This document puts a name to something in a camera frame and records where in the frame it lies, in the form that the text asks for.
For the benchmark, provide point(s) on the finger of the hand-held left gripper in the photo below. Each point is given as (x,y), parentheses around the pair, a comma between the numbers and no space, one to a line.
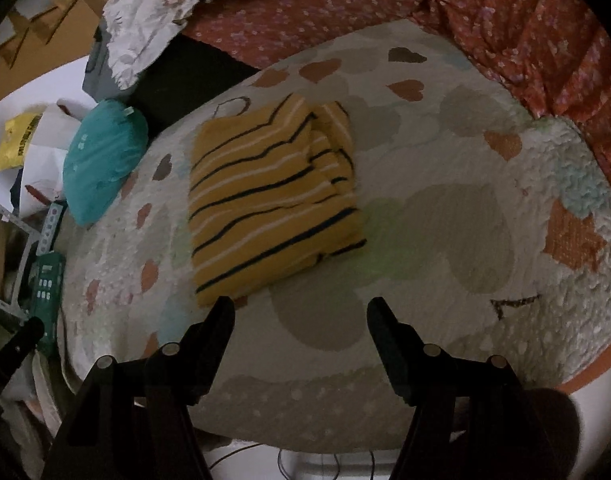
(17,345)

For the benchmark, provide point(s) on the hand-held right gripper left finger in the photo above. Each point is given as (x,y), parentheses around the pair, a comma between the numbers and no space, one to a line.
(213,340)

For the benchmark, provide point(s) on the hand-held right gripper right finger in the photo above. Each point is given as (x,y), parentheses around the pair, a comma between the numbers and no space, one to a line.
(388,342)

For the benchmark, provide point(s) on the yellow striped sweater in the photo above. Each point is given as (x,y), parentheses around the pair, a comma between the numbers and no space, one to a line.
(265,195)

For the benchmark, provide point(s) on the green box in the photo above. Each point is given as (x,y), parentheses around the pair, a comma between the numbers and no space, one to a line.
(47,285)

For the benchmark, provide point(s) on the white quilted heart blanket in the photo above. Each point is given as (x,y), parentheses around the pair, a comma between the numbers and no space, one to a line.
(435,240)

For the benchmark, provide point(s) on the long dotted white box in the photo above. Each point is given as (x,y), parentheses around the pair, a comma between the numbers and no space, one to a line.
(47,230)

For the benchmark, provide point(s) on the white paper bag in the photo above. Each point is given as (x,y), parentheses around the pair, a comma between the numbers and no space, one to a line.
(45,160)

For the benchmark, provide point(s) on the yellow plastic bag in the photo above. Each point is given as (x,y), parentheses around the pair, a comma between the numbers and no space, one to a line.
(17,142)

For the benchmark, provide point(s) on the teal pillow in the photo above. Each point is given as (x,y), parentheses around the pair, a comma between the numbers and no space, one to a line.
(100,160)

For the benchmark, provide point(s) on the dark cloth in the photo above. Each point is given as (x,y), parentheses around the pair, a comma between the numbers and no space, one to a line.
(185,80)

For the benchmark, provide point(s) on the grey cloth bundle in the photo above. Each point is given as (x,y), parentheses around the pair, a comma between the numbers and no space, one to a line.
(97,75)

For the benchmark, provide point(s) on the white floral pillow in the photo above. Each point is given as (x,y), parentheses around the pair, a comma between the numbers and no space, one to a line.
(150,15)

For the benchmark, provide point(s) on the white metal shelf frame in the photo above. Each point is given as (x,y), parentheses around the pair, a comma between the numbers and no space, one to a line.
(5,216)

